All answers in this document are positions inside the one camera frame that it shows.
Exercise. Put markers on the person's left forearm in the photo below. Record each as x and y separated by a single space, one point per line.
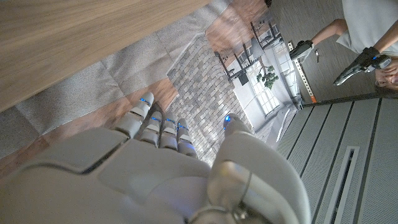
331 29

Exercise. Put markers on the person's right gloved hand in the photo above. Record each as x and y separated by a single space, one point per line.
363 62

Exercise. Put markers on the printed office backdrop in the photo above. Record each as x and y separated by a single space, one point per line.
205 77

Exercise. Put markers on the perforated metal rail orange end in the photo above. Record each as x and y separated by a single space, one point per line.
303 74

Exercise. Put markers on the person's left gloved hand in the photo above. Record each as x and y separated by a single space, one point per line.
301 49

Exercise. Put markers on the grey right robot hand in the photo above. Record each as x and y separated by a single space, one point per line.
140 183

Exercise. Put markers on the person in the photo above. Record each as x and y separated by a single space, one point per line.
363 21

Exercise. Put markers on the person's right forearm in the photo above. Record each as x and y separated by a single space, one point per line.
388 39

